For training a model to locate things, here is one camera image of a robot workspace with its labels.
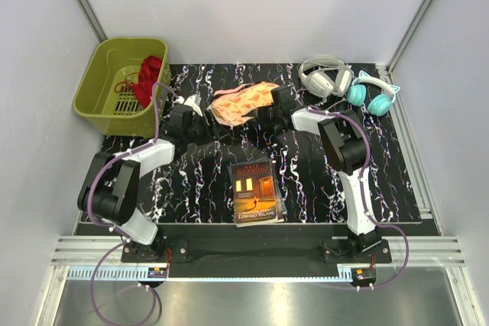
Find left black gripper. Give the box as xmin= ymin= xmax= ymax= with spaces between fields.
xmin=184 ymin=110 xmax=228 ymax=146

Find pink patterned mesh laundry bag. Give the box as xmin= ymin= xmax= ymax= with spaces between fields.
xmin=209 ymin=82 xmax=279 ymax=127

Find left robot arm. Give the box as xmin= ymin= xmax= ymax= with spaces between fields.
xmin=77 ymin=105 xmax=227 ymax=262

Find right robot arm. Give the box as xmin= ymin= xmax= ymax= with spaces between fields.
xmin=246 ymin=86 xmax=382 ymax=263

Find red bra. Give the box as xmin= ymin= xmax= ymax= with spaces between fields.
xmin=114 ymin=56 xmax=163 ymax=108

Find white grey headphones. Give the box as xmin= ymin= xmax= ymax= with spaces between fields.
xmin=298 ymin=56 xmax=354 ymax=108

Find olive green plastic basket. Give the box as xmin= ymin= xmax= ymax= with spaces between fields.
xmin=73 ymin=37 xmax=171 ymax=138

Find orange paperback book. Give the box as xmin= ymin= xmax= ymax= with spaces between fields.
xmin=228 ymin=159 xmax=287 ymax=227

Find teal cat-ear headphones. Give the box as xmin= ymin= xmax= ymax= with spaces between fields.
xmin=346 ymin=70 xmax=400 ymax=117

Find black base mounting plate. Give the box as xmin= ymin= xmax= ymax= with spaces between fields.
xmin=121 ymin=223 xmax=393 ymax=279

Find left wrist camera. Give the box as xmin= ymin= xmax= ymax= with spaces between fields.
xmin=166 ymin=95 xmax=203 ymax=137

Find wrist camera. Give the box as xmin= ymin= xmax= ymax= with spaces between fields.
xmin=270 ymin=86 xmax=296 ymax=113
xmin=166 ymin=95 xmax=203 ymax=137

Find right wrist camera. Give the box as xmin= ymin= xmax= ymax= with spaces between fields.
xmin=270 ymin=86 xmax=296 ymax=113

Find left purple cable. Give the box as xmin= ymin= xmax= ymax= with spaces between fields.
xmin=86 ymin=82 xmax=184 ymax=323

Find aluminium frame rail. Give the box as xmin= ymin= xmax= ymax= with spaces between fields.
xmin=46 ymin=228 xmax=484 ymax=325

